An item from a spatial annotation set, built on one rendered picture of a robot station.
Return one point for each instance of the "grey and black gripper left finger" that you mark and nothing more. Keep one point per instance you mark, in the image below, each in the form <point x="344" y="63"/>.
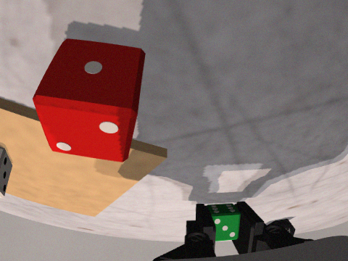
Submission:
<point x="197" y="244"/>

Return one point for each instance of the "green die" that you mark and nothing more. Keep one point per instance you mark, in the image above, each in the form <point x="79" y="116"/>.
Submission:
<point x="227" y="220"/>

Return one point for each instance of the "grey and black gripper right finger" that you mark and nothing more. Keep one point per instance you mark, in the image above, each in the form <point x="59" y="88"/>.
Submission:
<point x="254" y="238"/>

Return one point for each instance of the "white die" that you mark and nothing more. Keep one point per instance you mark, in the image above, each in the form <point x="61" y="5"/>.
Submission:
<point x="5" y="170"/>

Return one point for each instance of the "red die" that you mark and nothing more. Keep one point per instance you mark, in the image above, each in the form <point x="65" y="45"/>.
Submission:
<point x="87" y="101"/>

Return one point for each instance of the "tan mat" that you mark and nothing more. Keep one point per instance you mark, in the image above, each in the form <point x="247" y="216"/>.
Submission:
<point x="68" y="182"/>

